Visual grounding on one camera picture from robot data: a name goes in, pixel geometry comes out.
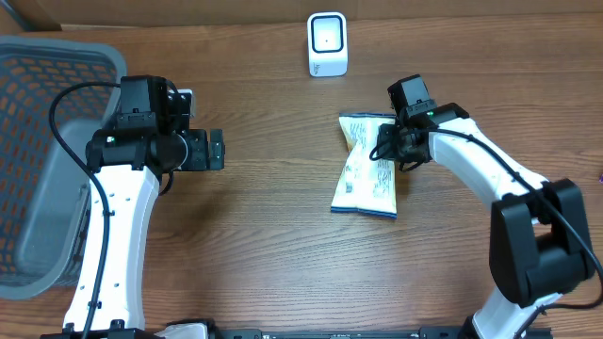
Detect yellow snack bag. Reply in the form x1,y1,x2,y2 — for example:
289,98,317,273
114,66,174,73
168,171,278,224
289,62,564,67
331,112,397,218

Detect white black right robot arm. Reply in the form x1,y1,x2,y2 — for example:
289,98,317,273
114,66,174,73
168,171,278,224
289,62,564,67
369,74,602,339

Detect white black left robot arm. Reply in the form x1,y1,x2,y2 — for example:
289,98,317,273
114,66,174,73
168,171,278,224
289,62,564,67
48,75,225,338

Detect white barcode scanner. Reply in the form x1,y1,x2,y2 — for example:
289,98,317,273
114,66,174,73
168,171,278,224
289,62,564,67
307,11,349,77

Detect grey plastic shopping basket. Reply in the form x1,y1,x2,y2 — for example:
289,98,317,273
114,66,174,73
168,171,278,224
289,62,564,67
1,36,127,299

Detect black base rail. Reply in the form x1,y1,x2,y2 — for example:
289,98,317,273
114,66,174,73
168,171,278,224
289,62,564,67
204,320,461,339

